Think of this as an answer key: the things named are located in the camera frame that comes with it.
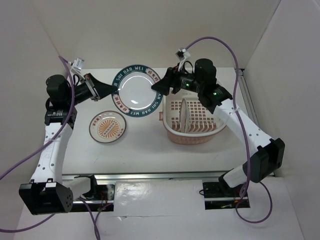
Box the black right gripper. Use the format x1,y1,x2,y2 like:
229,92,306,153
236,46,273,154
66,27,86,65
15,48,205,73
150,62,203,96

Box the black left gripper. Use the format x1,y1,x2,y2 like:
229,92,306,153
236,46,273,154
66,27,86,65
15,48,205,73
65,72,118,106

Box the green rimmed white plate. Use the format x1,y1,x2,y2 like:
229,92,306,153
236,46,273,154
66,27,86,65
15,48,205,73
112,64,163,118

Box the plate with orange sunburst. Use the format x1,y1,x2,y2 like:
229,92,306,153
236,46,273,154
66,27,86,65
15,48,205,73
88,110,127,144

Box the plate with red characters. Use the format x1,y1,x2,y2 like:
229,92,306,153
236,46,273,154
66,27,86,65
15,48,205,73
179,98,190,133

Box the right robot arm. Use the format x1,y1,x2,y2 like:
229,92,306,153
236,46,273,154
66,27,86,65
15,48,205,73
151,58,285,196

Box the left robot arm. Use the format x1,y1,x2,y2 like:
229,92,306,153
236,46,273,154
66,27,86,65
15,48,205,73
18,73,117,215

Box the white and pink dish rack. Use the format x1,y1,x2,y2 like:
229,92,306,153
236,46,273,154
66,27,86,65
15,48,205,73
159,89,226,145

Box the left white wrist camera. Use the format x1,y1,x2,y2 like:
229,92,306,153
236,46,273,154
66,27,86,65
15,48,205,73
70,57,85,76

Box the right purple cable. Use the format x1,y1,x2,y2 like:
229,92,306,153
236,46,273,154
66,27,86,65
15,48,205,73
186,36,274,223

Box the purple cable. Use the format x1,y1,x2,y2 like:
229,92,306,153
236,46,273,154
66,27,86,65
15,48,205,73
186,36,274,223
0,55,112,240

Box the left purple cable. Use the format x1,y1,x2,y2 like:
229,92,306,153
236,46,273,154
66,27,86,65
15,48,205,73
0,55,112,240

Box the aluminium rail right side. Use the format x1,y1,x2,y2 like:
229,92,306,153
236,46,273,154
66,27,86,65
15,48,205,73
237,68,259,126

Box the aluminium rail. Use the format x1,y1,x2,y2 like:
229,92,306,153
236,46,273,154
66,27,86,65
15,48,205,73
237,68,259,126
61,169,275,182

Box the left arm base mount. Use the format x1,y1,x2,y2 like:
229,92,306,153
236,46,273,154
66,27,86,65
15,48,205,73
80,183,116,213

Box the aluminium rail front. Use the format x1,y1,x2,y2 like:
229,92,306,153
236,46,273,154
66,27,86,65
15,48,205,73
61,169,275,182

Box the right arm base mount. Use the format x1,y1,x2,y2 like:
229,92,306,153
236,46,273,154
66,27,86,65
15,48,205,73
199,182,250,210

